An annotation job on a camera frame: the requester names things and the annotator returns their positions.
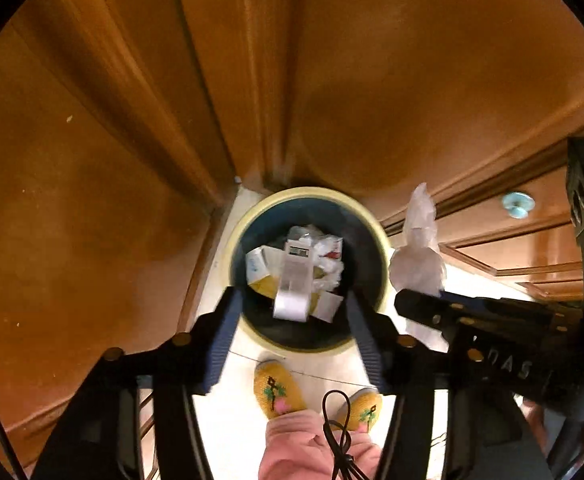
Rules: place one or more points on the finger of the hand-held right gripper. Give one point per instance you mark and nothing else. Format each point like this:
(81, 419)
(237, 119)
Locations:
(477, 302)
(422, 309)

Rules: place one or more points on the pink pants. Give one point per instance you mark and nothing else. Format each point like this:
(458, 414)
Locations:
(312, 452)

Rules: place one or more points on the small white box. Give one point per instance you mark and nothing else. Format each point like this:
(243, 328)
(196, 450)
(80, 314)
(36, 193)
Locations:
(292, 290)

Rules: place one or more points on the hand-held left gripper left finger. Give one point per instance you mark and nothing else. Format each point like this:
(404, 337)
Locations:
(222, 345)

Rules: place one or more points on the brown wooden cabinet door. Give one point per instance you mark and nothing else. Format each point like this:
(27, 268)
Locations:
(422, 85)
(522, 260)
(72, 210)

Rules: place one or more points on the yellow box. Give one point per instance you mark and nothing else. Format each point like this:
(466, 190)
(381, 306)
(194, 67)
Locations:
(259, 266)

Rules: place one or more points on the clear plastic bag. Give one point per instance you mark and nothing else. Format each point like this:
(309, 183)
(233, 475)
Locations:
(417, 260)

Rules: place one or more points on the round trash bin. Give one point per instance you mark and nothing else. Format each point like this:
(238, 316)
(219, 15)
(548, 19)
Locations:
(367, 270)

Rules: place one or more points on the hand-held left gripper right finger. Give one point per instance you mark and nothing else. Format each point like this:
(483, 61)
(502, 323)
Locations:
(367, 345)

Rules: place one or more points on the person's right hand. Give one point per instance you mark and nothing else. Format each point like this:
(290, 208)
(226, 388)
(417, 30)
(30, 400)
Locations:
(534, 414)

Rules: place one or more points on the clear plastic tray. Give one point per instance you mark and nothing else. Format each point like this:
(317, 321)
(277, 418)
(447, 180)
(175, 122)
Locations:
(302, 232)

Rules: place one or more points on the pale cabinet knob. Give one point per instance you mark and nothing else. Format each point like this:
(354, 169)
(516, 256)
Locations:
(518, 205)

